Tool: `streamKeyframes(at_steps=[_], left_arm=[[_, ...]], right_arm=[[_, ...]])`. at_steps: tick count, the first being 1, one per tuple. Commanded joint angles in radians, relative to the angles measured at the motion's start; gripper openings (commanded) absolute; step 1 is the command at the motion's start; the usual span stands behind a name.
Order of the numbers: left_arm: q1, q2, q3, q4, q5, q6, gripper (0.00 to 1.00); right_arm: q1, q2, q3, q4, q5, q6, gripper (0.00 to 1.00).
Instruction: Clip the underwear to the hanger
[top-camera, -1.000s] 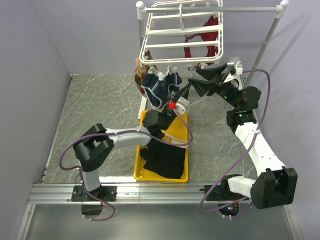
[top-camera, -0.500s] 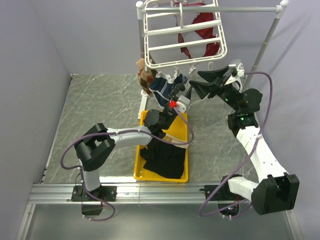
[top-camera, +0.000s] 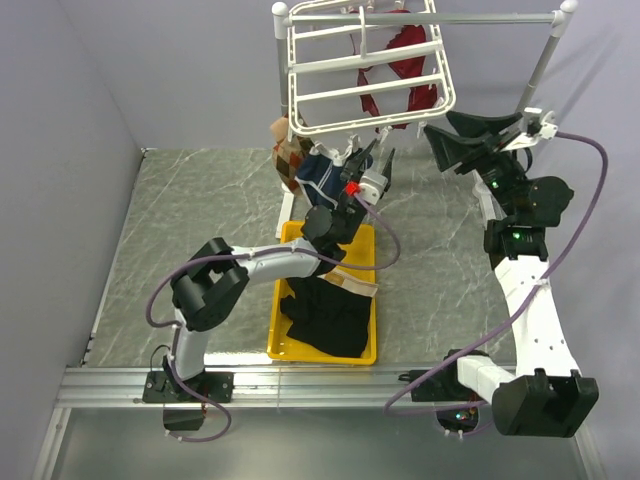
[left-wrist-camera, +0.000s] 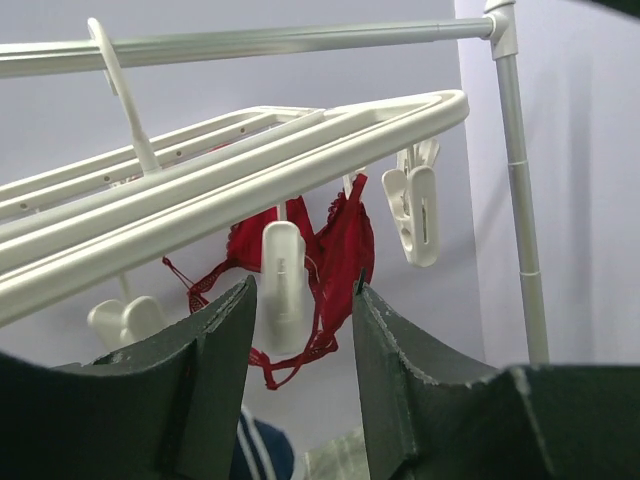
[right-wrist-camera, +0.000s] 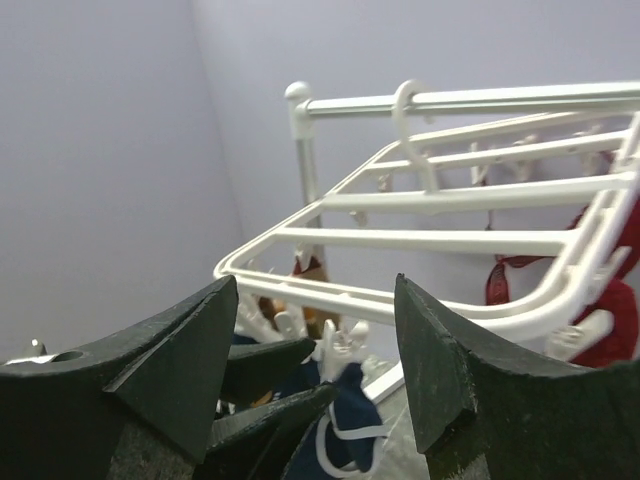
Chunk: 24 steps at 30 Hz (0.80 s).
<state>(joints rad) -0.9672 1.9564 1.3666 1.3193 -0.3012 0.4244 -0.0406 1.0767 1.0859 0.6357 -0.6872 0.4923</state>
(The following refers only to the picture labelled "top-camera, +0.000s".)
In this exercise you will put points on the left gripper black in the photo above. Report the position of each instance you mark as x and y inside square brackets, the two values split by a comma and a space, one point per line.
[354, 168]

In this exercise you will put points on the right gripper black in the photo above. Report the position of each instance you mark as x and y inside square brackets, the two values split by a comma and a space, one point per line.
[449, 149]

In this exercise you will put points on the white clip hanger frame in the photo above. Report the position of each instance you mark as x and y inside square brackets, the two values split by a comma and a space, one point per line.
[317, 19]

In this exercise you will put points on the black underwear beige waistband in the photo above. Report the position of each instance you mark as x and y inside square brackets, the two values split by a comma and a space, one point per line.
[327, 317]

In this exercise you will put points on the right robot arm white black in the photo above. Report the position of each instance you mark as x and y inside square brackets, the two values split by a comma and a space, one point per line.
[546, 395]

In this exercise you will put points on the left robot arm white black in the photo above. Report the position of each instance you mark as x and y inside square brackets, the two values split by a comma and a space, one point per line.
[199, 296]

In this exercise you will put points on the navy blue underwear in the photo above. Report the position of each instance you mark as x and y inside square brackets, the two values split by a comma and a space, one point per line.
[321, 179]

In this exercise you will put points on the argyle brown sock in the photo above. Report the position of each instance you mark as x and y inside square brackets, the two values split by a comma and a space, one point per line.
[288, 153]

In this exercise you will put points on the yellow plastic tray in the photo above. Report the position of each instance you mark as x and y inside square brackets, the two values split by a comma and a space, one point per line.
[280, 346]

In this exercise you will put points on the red bra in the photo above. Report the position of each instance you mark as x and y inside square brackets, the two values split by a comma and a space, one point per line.
[420, 97]

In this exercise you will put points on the white drying rack stand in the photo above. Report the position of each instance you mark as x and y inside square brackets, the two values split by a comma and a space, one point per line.
[340, 144]

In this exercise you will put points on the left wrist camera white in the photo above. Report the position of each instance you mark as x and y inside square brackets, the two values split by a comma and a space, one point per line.
[371, 187]

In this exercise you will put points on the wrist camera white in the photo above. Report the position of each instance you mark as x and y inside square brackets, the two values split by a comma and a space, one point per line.
[371, 187]
[535, 126]

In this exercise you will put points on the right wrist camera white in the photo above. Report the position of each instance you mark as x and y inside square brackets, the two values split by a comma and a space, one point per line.
[535, 126]

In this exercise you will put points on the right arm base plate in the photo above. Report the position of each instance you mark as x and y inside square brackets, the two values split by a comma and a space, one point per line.
[444, 387]

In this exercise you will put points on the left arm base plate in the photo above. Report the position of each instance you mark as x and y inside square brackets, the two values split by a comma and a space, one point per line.
[160, 388]

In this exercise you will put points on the aluminium mounting rail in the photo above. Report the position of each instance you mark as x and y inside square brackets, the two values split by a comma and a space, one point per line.
[262, 386]

